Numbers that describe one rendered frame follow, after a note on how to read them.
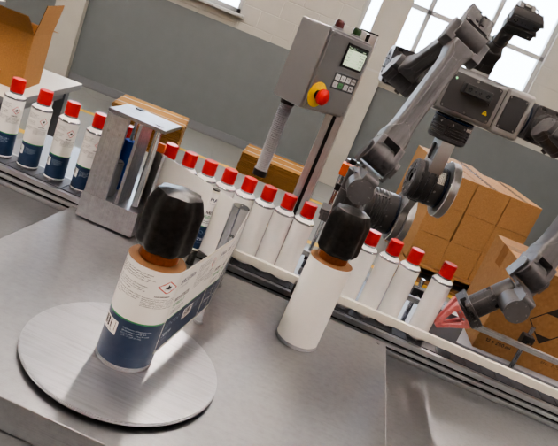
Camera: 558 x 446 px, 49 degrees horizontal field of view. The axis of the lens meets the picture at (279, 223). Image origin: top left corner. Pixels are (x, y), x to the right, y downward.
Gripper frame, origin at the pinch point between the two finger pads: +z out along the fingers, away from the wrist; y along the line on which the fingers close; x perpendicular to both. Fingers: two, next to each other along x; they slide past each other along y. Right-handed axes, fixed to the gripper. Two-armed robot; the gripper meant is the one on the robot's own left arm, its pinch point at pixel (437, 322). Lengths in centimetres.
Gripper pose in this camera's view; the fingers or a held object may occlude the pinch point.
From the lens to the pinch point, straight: 155.9
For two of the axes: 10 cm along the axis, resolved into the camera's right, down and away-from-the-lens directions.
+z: -8.6, 4.5, 2.4
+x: 4.9, 8.6, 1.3
